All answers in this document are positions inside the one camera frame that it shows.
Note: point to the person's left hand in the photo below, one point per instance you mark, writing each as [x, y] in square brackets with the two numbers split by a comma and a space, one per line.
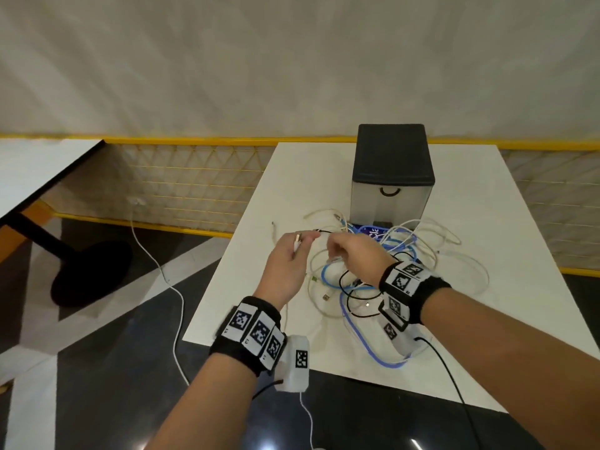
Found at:
[286, 271]

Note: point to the person's right hand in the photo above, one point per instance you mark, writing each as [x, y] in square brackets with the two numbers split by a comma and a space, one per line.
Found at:
[361, 260]

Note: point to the black-topped grey drawer box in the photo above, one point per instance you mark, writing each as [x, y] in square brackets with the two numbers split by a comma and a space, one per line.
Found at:
[391, 154]

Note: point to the person's right forearm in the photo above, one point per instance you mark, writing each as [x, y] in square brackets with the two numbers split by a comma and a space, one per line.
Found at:
[515, 351]

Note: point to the person's left forearm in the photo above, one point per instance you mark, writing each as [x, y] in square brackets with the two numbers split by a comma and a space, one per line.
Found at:
[206, 407]

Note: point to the dark blue printed packet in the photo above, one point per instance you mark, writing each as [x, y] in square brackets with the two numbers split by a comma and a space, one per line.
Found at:
[372, 230]

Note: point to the black wristband with markers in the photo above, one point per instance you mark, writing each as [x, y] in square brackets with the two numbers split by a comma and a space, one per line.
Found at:
[241, 320]
[431, 290]

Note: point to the yellow mesh fence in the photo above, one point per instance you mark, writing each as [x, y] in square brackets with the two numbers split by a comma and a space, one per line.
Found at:
[187, 182]

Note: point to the white side table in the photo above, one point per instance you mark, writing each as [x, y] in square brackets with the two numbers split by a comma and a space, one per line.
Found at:
[37, 168]

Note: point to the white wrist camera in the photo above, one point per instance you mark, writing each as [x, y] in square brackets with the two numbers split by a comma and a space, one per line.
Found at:
[290, 374]
[398, 344]

